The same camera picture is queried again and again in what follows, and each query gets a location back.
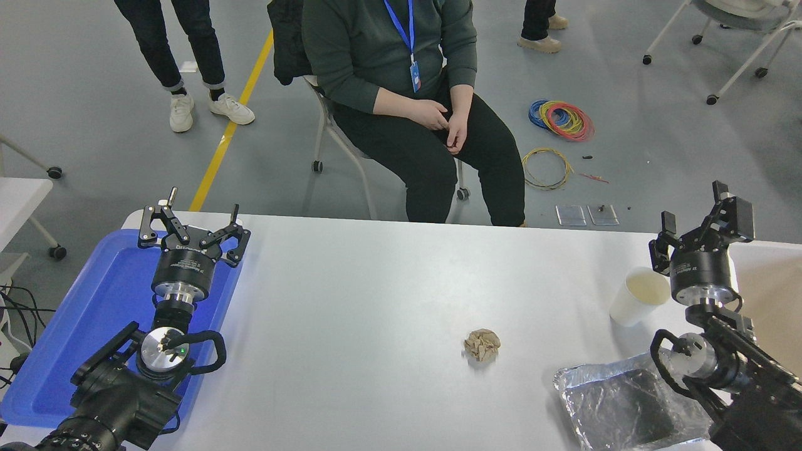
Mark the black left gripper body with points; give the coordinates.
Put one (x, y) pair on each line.
(185, 266)

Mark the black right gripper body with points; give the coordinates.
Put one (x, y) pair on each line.
(702, 269)

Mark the white paper cup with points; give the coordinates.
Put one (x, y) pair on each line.
(626, 307)

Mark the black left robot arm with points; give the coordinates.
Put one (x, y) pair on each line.
(113, 401)

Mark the person's right hand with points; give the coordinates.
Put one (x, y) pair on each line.
(429, 114)

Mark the person's left hand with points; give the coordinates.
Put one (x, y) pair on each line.
(457, 131)

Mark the clear plastic plate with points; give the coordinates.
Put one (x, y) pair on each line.
(571, 215)
(603, 216)

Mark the large pale bin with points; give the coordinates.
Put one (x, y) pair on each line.
(777, 294)

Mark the blue plastic tray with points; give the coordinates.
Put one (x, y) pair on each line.
(94, 313)

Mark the white side table with casters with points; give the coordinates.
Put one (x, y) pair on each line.
(19, 200)

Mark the white rolling chair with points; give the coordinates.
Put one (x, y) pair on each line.
(325, 119)

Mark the white paper scrap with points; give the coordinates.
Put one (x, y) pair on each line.
(188, 66)

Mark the silver foil tray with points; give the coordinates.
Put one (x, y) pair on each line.
(614, 407)

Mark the person with white sneakers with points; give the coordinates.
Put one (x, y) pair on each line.
(150, 37)

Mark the crumpled tan paper ball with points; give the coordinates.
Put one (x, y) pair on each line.
(482, 345)

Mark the black jacket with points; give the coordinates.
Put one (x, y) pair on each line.
(288, 37)

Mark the seated person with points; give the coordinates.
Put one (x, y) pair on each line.
(376, 50)

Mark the person with beige shoes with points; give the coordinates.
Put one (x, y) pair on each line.
(539, 19)

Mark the white frame grey seat chair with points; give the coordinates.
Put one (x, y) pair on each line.
(739, 12)

